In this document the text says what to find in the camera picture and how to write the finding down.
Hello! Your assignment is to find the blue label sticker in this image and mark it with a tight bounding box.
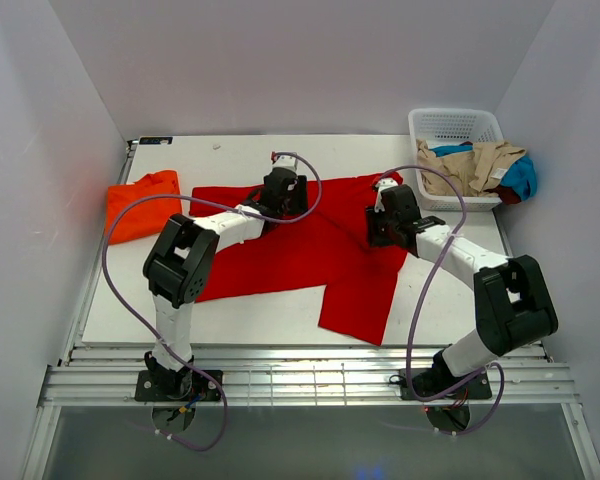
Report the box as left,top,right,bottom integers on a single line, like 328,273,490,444
138,136,173,145

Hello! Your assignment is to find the folded orange t shirt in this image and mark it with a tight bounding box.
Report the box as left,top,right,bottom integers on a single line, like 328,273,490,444
105,170,182,245

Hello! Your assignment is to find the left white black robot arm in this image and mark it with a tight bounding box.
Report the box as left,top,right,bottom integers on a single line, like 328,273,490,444
143,167,309,400

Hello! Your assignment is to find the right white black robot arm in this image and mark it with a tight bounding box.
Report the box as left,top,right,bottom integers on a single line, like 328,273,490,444
365,179,559,400

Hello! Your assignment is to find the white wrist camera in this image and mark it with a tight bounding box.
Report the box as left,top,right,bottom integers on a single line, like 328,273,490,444
372,175,403,213
271,152,298,173

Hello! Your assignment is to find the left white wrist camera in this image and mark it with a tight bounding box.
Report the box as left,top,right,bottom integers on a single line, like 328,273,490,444
271,152,298,173

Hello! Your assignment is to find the dark red t shirt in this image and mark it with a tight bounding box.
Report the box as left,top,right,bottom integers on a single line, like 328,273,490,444
495,185,521,205

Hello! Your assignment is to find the beige t shirt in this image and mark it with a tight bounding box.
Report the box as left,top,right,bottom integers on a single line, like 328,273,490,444
416,140,527,197

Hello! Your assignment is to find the white plastic laundry basket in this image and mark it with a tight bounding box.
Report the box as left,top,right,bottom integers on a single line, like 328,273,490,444
408,108,504,212

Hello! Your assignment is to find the blue t shirt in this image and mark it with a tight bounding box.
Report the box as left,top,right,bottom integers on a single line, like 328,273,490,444
500,153,538,202

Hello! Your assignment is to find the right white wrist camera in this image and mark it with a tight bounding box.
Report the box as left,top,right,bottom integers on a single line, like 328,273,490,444
372,175,403,213

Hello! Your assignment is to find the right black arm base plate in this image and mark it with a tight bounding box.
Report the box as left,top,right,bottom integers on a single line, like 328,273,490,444
388,369,492,400

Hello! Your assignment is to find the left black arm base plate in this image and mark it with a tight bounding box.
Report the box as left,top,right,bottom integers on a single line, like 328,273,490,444
134,370,223,403

